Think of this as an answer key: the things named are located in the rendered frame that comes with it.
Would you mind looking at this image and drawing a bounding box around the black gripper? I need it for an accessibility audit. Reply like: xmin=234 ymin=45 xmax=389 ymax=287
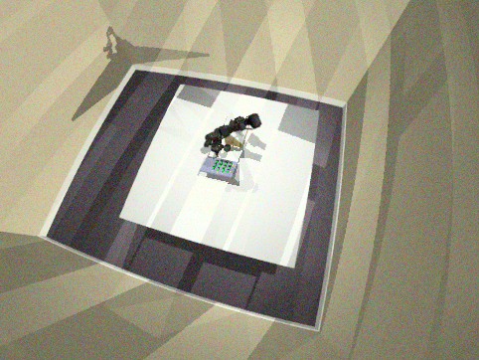
xmin=203 ymin=138 xmax=231 ymax=156

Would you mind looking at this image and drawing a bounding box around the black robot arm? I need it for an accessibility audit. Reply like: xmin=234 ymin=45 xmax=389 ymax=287
xmin=204 ymin=112 xmax=262 ymax=152

